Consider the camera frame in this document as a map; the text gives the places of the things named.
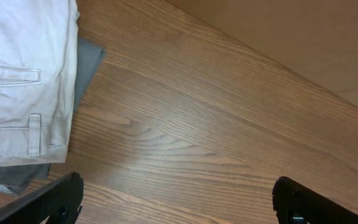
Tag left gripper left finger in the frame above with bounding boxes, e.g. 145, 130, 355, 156
0, 172, 84, 224

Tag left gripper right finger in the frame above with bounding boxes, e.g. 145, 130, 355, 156
272, 176, 358, 224

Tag beige cotton shorts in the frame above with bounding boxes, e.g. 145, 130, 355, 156
0, 0, 79, 166

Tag folded grey shorts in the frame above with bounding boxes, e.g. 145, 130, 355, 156
0, 38, 105, 196

